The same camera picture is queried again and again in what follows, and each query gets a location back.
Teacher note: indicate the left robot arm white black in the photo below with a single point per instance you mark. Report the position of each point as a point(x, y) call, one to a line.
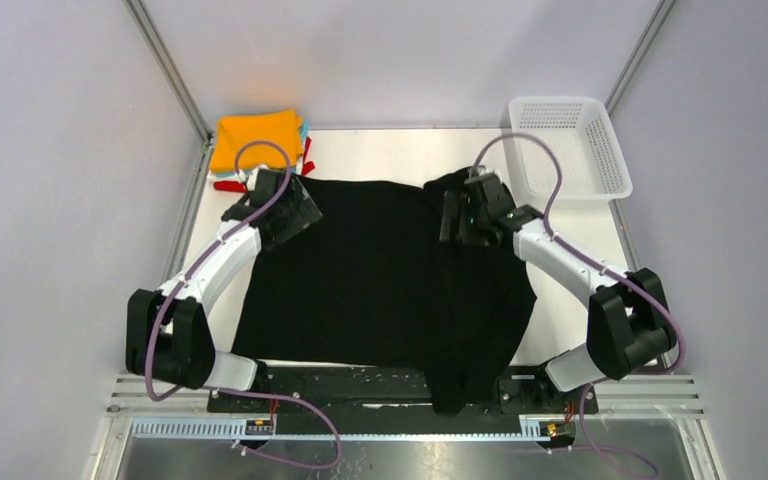
point(168, 337)

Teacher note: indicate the folded orange t shirt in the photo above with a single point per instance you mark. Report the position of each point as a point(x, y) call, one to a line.
point(234, 132)

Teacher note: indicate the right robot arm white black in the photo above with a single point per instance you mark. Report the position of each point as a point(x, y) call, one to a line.
point(627, 316)

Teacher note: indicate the folded red t shirt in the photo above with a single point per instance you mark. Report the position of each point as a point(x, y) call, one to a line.
point(242, 188)

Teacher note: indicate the white slotted cable duct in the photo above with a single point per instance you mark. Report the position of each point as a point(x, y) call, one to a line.
point(256, 429)

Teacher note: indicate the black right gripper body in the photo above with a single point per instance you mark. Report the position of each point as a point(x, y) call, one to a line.
point(470, 228)

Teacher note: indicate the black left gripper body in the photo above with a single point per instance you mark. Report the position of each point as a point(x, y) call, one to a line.
point(296, 217)

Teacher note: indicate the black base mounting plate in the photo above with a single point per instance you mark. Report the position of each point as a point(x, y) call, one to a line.
point(393, 400)

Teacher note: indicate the folded teal t shirt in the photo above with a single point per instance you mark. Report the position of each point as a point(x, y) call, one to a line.
point(260, 154)

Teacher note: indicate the white plastic basket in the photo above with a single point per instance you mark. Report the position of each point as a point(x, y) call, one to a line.
point(578, 130)

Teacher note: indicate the black t shirt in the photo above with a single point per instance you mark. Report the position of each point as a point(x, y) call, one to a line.
point(371, 284)

